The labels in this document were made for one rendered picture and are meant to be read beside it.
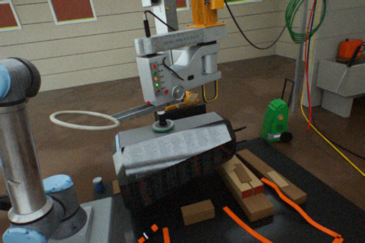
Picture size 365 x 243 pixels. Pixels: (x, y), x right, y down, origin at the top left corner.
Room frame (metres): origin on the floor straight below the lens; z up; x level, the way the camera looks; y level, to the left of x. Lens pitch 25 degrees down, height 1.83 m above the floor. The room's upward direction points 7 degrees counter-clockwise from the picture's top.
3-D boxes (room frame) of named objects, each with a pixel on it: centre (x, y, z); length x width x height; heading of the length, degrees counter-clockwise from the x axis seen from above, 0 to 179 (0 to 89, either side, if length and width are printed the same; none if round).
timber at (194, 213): (1.61, -0.02, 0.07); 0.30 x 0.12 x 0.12; 101
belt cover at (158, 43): (2.22, -0.06, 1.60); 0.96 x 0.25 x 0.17; 127
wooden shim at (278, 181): (1.88, -0.90, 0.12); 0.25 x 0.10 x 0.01; 13
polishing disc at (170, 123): (2.01, 0.22, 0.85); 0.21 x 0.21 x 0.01
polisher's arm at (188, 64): (2.23, -0.10, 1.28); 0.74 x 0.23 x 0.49; 127
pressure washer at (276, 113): (2.88, -1.29, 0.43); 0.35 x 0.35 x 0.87; 2
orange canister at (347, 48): (3.76, -2.89, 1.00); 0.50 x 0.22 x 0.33; 100
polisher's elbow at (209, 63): (2.40, -0.31, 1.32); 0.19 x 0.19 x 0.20
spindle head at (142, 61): (2.06, 0.16, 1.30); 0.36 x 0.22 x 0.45; 127
